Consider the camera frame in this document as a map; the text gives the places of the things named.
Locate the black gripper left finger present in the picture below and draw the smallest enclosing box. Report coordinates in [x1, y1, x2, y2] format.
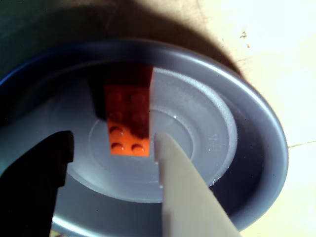
[0, 130, 75, 237]

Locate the dark round metal pan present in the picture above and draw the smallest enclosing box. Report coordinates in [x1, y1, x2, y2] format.
[0, 38, 289, 234]

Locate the red lego block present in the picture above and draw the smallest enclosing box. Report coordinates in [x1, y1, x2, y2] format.
[103, 65, 155, 158]

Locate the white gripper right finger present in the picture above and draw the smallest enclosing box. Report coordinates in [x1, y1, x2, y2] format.
[153, 132, 241, 237]

